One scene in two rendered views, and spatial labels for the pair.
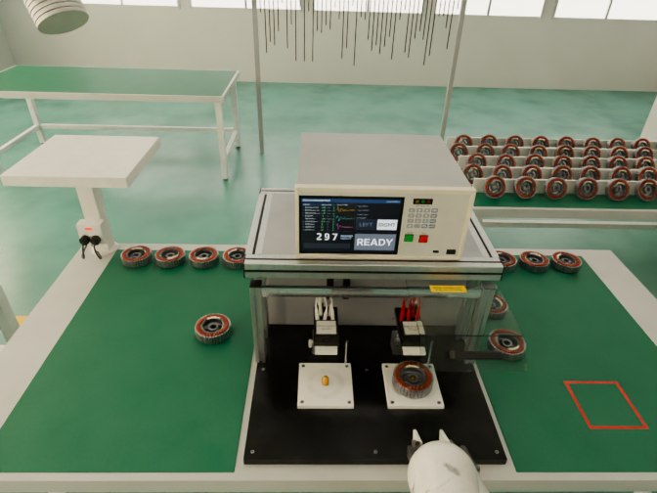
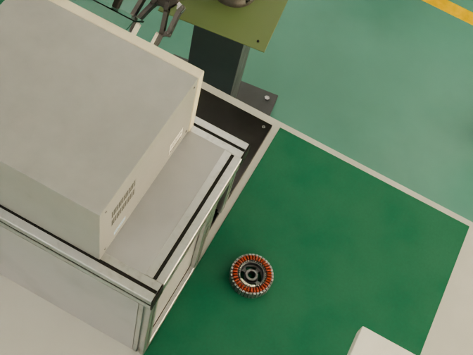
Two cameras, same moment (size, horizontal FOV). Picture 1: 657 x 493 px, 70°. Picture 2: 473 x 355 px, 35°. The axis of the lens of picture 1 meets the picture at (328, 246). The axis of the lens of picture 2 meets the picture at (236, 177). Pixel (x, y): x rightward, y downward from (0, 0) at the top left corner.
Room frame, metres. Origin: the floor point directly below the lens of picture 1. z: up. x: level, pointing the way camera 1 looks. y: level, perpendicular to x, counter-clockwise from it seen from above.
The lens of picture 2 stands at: (1.89, 0.43, 2.54)
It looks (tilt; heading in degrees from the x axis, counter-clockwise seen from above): 59 degrees down; 194
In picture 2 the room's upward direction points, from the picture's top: 18 degrees clockwise
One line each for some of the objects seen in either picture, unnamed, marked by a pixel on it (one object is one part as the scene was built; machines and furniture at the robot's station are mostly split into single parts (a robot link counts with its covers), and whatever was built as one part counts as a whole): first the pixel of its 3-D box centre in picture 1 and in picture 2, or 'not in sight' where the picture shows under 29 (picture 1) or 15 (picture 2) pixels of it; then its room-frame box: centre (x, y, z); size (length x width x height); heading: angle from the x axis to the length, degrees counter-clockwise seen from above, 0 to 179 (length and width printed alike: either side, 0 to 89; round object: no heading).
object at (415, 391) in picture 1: (413, 379); not in sight; (0.88, -0.25, 0.80); 0.11 x 0.11 x 0.04
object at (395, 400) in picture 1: (411, 384); not in sight; (0.88, -0.25, 0.78); 0.15 x 0.15 x 0.01; 2
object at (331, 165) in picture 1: (374, 191); (61, 115); (1.20, -0.13, 1.22); 0.44 x 0.39 x 0.20; 92
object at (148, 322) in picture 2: not in sight; (172, 281); (1.27, 0.21, 0.91); 0.28 x 0.03 x 0.32; 2
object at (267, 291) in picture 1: (372, 291); not in sight; (0.98, -0.12, 1.03); 0.62 x 0.01 x 0.03; 92
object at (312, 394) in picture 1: (325, 384); not in sight; (0.88, 0.00, 0.78); 0.15 x 0.15 x 0.01; 2
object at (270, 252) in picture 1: (367, 228); (69, 149); (1.20, -0.11, 1.09); 0.68 x 0.44 x 0.05; 92
